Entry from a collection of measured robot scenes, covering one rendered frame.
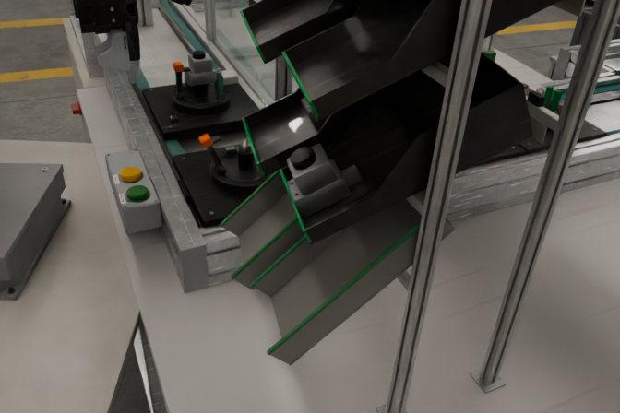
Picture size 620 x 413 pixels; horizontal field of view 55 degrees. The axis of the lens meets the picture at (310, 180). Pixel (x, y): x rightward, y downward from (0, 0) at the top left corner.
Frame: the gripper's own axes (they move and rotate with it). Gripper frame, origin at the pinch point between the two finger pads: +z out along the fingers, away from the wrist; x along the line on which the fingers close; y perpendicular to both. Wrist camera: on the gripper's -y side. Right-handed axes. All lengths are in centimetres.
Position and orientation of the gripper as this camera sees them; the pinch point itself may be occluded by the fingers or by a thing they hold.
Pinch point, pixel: (136, 74)
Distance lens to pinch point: 99.4
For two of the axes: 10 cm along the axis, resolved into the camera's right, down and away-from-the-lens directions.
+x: 4.1, 5.2, -7.5
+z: -0.5, 8.3, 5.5
